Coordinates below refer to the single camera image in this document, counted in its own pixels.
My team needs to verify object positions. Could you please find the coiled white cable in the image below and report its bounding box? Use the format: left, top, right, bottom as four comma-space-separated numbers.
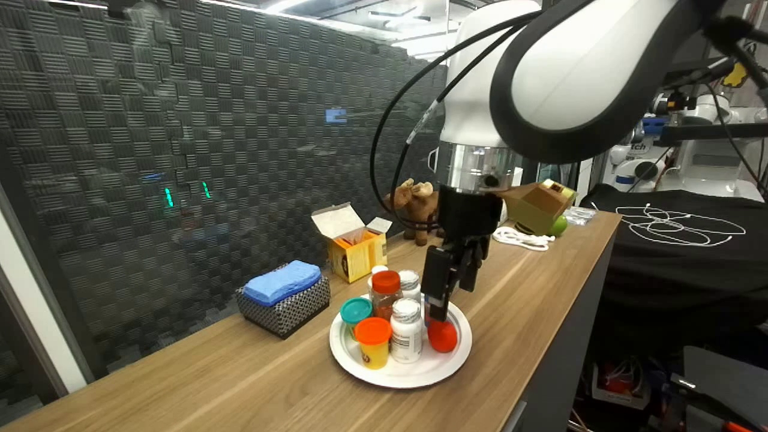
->
491, 226, 554, 251

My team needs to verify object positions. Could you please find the teal lid dough tub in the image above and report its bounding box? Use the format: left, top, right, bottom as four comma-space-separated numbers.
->
338, 295, 375, 337

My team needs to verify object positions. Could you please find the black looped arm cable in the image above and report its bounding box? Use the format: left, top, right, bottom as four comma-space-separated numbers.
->
368, 4, 554, 228

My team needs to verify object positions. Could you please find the brown moose plush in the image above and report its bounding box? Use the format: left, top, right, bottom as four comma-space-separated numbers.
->
383, 177, 444, 246

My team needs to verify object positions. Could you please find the black cloth cover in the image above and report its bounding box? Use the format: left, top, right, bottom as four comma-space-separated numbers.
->
578, 184, 768, 354

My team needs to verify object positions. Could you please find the grey woven box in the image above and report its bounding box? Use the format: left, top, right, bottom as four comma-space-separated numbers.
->
233, 265, 333, 341

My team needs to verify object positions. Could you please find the blue folded cloth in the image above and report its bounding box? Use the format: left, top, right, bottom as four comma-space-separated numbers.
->
237, 259, 324, 309

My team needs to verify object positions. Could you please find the thin white cable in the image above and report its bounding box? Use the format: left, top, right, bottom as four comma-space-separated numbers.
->
615, 202, 751, 250

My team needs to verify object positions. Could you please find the large blue label pill bottle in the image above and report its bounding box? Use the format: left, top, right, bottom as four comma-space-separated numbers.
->
389, 297, 427, 365

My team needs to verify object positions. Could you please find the white paper plate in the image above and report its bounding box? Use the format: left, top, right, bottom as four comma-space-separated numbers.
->
327, 295, 475, 394

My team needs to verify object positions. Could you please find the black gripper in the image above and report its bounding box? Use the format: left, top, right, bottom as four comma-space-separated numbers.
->
421, 184, 506, 327

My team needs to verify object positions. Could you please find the red toy ball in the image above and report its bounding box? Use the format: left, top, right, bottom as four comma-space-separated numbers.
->
426, 316, 461, 354

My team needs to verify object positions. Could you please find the open yellow cardboard box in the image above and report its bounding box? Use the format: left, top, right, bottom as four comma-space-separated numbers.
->
309, 202, 395, 286

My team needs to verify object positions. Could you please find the white pill bottle dark label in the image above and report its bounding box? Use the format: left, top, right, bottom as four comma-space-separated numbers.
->
396, 269, 426, 304

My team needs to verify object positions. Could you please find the white bowl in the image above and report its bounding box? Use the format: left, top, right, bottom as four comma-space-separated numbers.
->
561, 202, 601, 226

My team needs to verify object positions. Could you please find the orange lid dough tub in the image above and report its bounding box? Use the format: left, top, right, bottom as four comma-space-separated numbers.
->
353, 313, 396, 371

